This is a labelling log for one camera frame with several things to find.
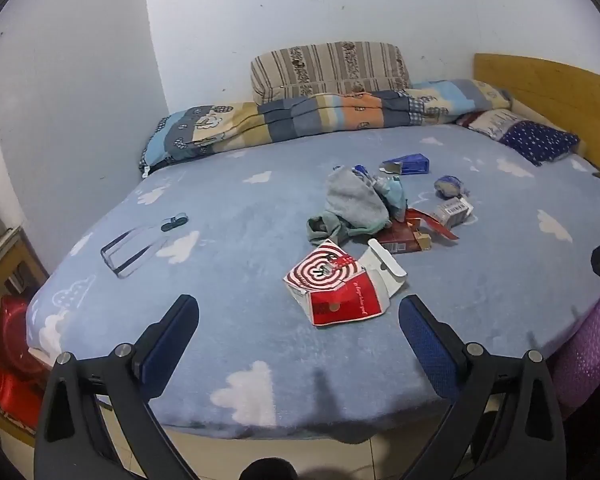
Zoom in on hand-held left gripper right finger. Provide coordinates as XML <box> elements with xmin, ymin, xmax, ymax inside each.
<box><xmin>398</xmin><ymin>294</ymin><xmax>567</xmax><ymax>480</ymax></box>

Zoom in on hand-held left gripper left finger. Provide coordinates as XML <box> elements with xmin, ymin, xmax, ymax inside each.
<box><xmin>34</xmin><ymin>294</ymin><xmax>201</xmax><ymax>480</ymax></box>

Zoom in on purple plastic basket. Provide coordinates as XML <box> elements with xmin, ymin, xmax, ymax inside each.
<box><xmin>550</xmin><ymin>287</ymin><xmax>600</xmax><ymax>421</ymax></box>

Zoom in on red gold cigarette pack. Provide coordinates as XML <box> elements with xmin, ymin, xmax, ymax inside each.
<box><xmin>369</xmin><ymin>220</ymin><xmax>436</xmax><ymax>256</ymax></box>

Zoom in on red torn cardboard strip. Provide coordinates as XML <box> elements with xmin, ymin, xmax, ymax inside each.
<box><xmin>405</xmin><ymin>206</ymin><xmax>461</xmax><ymax>242</ymax></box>

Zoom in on red white spiral box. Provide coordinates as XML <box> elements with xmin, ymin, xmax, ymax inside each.
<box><xmin>282</xmin><ymin>239</ymin><xmax>408</xmax><ymax>328</ymax></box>

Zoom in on small carton with barcode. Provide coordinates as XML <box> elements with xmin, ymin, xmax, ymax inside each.
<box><xmin>432</xmin><ymin>196</ymin><xmax>476</xmax><ymax>226</ymax></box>

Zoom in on blue tissue packet wrapper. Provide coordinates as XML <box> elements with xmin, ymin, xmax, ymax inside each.
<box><xmin>432</xmin><ymin>175</ymin><xmax>471</xmax><ymax>198</ymax></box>

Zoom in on grey cloth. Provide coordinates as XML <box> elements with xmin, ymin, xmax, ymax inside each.
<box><xmin>306</xmin><ymin>166</ymin><xmax>392</xmax><ymax>242</ymax></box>

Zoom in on blue cloud-print blanket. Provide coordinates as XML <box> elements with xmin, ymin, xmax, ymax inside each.
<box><xmin>26</xmin><ymin>122</ymin><xmax>600</xmax><ymax>436</ymax></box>

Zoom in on black hair clip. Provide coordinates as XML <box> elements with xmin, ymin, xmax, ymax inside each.
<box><xmin>160</xmin><ymin>212</ymin><xmax>190</xmax><ymax>233</ymax></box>

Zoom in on navy star-print pillow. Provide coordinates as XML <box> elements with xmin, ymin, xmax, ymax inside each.
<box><xmin>500</xmin><ymin>120</ymin><xmax>581</xmax><ymax>167</ymax></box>

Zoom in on red plastic bags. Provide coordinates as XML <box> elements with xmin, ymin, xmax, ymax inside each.
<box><xmin>0</xmin><ymin>294</ymin><xmax>48</xmax><ymax>431</ymax></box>

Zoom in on wooden cabinet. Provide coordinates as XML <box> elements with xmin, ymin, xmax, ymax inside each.
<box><xmin>0</xmin><ymin>225</ymin><xmax>48</xmax><ymax>311</ymax></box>

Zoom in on blue cardboard box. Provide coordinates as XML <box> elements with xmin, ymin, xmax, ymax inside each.
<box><xmin>381</xmin><ymin>152</ymin><xmax>431</xmax><ymax>176</ymax></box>

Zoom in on wooden headboard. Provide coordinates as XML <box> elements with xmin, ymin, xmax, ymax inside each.
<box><xmin>472</xmin><ymin>52</ymin><xmax>600</xmax><ymax>183</ymax></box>

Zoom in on white printed pillow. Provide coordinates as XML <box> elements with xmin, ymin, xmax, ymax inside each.
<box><xmin>455</xmin><ymin>107</ymin><xmax>523</xmax><ymax>138</ymax></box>

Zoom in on patchwork quilt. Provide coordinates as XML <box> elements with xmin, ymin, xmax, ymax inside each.
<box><xmin>139</xmin><ymin>79</ymin><xmax>513</xmax><ymax>178</ymax></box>

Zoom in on striped floral pillow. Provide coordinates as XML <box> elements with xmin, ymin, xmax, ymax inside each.
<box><xmin>250</xmin><ymin>41</ymin><xmax>413</xmax><ymax>106</ymax></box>

